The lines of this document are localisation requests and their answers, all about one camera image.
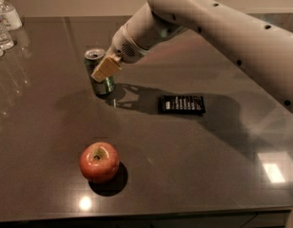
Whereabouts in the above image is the red apple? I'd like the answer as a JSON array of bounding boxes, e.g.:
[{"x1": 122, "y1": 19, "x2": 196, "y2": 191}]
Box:
[{"x1": 80, "y1": 142, "x2": 120, "y2": 183}]

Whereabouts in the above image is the white pump sanitizer bottle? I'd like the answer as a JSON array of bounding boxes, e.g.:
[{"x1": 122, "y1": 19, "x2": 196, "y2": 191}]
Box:
[{"x1": 0, "y1": 0, "x2": 23, "y2": 31}]

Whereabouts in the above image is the clear plastic water bottle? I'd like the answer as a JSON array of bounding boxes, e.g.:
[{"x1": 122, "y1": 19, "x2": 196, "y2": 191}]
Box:
[{"x1": 0, "y1": 15, "x2": 14, "y2": 50}]

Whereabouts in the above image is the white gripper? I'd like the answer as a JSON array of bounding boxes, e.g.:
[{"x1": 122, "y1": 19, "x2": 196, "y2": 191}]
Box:
[{"x1": 91, "y1": 24, "x2": 150, "y2": 82}]

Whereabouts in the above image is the green soda can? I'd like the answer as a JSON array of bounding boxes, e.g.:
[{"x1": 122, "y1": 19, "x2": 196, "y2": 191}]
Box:
[{"x1": 84, "y1": 47, "x2": 116, "y2": 96}]

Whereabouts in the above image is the black snack packet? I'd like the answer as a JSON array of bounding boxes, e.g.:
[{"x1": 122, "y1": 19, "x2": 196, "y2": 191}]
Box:
[{"x1": 159, "y1": 95, "x2": 205, "y2": 114}]

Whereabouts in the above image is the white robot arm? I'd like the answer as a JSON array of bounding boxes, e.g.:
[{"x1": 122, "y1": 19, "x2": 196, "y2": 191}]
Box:
[{"x1": 91, "y1": 0, "x2": 293, "y2": 113}]

